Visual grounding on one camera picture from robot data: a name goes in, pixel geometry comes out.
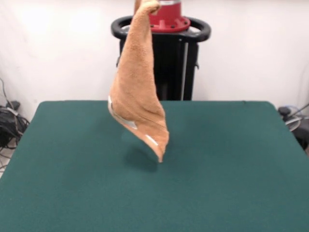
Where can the tan terry towel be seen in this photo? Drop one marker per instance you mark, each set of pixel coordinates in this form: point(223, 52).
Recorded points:
point(137, 84)

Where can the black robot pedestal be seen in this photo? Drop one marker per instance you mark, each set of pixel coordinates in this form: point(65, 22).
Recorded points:
point(173, 60)

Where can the dark green table cloth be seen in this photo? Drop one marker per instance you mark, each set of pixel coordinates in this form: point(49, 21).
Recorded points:
point(72, 157)

